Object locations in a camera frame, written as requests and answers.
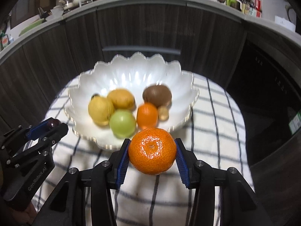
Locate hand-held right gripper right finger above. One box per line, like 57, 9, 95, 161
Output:
174, 138, 274, 226

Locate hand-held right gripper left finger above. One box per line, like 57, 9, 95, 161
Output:
34, 138, 131, 226

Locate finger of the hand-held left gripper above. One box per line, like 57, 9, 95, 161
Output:
2, 119, 52, 146
7, 123, 69, 168

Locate orange tangerine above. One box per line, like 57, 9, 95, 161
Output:
128, 127, 177, 176

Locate yellow lemon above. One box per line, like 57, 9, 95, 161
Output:
88, 95, 115, 126

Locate yellow-brown mango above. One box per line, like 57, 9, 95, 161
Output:
107, 89, 136, 111

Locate white scalloped bowl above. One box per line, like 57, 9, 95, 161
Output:
65, 52, 200, 150

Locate person's left hand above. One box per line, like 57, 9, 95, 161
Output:
21, 202, 38, 226

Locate green plum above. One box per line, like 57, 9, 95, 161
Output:
109, 109, 137, 138

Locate white checked cloth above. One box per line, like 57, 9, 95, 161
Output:
30, 69, 255, 226

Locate small brown longan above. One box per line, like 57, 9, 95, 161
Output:
157, 106, 169, 120

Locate small orange kumquat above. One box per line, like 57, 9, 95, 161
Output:
136, 103, 158, 130

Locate brown kiwi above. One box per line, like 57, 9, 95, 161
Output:
142, 84, 173, 107

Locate green basin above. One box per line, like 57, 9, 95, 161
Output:
19, 18, 46, 36

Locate white ceramic bowl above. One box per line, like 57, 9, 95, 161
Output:
46, 9, 64, 21

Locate white box appliance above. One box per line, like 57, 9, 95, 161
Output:
274, 15, 295, 32

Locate grey drawer handle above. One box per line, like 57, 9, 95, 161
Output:
102, 47, 181, 55

